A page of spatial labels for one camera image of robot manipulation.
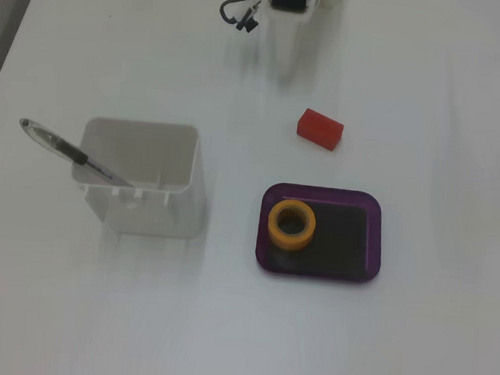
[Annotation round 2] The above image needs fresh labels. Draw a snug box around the red rectangular cube block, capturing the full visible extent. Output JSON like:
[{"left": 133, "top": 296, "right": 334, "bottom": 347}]
[{"left": 294, "top": 107, "right": 346, "bottom": 152}]

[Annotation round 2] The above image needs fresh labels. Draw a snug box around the white plastic container box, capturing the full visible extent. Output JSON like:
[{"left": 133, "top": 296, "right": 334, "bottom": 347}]
[{"left": 67, "top": 116, "right": 211, "bottom": 241}]

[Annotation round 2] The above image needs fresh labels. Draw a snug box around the yellow masking tape roll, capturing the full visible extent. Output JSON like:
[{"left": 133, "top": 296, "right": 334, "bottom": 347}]
[{"left": 265, "top": 198, "right": 319, "bottom": 252}]

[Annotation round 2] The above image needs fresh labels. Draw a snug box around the purple metal tray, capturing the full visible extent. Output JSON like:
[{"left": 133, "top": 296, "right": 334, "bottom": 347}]
[{"left": 253, "top": 181, "right": 386, "bottom": 285}]

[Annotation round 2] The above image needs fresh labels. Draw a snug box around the clear black ballpoint pen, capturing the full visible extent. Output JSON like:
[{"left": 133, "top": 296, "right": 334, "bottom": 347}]
[{"left": 15, "top": 117, "right": 140, "bottom": 188}]

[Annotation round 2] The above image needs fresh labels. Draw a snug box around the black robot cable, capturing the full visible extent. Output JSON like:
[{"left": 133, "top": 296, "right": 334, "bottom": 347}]
[{"left": 217, "top": 0, "right": 265, "bottom": 34}]

